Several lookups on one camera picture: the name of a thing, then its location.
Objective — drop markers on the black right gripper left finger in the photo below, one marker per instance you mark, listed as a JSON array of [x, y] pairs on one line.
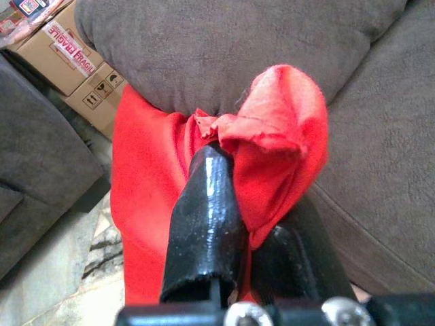
[[204, 231]]

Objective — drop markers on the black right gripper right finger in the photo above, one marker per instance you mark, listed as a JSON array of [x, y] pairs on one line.
[[295, 261]]

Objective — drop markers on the red pillow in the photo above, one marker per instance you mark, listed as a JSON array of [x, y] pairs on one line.
[[146, 176]]

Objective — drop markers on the plain cardboard box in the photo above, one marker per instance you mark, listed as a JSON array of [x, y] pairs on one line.
[[102, 102]]

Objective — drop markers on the cardboard box with fragile tape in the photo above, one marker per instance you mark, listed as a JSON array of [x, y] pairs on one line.
[[44, 57]]

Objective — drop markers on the colourful printed package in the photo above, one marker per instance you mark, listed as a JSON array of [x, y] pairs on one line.
[[29, 8]]

